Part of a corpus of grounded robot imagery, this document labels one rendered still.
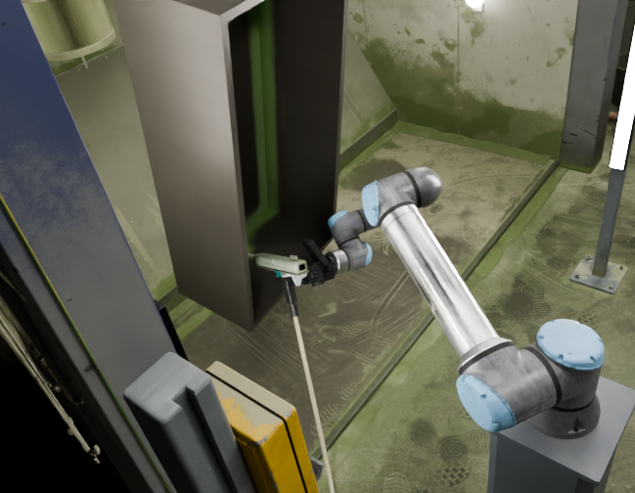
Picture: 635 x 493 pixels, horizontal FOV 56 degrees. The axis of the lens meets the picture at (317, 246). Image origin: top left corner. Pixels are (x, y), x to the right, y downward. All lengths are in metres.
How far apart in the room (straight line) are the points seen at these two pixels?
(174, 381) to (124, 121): 2.65
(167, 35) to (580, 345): 1.24
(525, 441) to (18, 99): 1.36
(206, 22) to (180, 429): 1.12
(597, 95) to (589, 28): 0.35
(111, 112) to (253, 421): 2.62
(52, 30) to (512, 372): 2.13
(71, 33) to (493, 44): 2.19
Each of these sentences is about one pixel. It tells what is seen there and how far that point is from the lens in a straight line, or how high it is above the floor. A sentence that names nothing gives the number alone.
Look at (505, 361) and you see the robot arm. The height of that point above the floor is 0.91.
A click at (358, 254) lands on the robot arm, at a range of 2.21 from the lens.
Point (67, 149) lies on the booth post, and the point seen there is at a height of 1.65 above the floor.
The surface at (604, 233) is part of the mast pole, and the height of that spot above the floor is 0.26.
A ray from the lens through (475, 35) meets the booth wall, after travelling 3.69.
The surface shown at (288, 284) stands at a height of 0.67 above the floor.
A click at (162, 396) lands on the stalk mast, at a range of 0.55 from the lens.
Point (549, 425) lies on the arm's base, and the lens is 1.68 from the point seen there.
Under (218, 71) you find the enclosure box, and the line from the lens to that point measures 1.56.
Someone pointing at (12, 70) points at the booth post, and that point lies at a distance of 0.93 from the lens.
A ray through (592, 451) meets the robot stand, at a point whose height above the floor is 0.64.
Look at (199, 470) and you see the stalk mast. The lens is 0.60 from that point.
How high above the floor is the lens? 2.04
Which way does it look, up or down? 38 degrees down
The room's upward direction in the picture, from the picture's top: 11 degrees counter-clockwise
